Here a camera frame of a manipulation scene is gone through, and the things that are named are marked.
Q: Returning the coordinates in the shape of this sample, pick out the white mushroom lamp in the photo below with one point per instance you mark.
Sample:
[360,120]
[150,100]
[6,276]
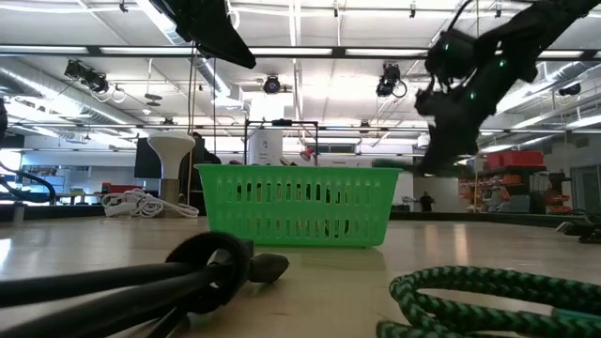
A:
[171,145]

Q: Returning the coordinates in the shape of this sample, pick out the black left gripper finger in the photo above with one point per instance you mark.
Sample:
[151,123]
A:
[225,42]

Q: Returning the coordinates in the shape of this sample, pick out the black ceiling camera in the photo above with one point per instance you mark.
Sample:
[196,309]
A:
[87,77]
[271,85]
[389,80]
[570,89]

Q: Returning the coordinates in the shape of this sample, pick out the shelf with red bins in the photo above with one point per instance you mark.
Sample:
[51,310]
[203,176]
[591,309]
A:
[514,159]

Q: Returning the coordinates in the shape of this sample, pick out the red desk lamp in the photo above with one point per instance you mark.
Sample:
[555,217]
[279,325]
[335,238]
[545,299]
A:
[307,154]

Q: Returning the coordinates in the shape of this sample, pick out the black overhead light bar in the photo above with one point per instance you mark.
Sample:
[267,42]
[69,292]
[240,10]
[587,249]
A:
[338,51]

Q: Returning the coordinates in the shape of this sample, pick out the red box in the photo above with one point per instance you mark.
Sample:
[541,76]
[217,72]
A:
[119,188]

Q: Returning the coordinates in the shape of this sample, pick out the person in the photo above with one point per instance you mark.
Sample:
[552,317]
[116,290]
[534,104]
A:
[211,157]
[426,202]

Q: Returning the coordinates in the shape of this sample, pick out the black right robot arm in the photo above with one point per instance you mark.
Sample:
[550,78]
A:
[540,33]

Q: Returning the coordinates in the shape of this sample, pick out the green plastic basket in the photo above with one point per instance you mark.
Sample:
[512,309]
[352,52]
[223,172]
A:
[300,173]

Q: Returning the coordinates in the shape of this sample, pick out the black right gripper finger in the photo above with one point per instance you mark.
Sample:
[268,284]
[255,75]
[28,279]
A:
[451,145]

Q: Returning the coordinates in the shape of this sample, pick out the black monitor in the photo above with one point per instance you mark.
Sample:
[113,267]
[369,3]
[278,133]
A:
[143,159]

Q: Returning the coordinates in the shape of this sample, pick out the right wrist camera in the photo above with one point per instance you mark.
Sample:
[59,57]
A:
[451,56]

